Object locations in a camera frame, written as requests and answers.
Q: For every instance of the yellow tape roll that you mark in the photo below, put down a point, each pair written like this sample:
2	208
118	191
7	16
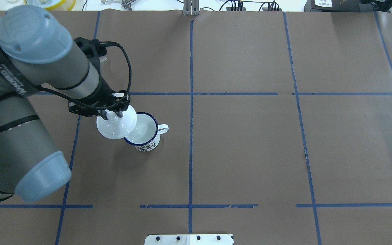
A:
52	5

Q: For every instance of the white enamel mug blue rim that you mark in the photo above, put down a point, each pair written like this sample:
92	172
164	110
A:
147	133

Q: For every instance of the white enamel mug lid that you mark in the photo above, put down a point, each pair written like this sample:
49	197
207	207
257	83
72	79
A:
115	127

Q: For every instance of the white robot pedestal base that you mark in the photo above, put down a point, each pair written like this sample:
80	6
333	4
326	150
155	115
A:
189	239

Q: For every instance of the clear plastic funnel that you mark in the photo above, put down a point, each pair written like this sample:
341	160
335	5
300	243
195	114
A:
104	63

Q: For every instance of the black computer box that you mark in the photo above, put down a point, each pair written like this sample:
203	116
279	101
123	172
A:
352	6

